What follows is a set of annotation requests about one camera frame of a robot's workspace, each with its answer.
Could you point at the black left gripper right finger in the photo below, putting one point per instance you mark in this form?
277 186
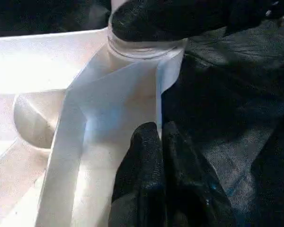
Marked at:
191 184

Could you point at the white plastic table top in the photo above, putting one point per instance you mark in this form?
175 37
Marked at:
38 59

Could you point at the white plastic table leg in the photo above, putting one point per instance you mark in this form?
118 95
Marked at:
137 48

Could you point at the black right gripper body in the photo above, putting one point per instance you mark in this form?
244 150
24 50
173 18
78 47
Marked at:
258 14

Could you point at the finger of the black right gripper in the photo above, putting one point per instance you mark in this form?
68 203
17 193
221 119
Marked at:
168 21

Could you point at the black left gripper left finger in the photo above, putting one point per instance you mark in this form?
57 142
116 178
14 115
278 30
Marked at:
142 177

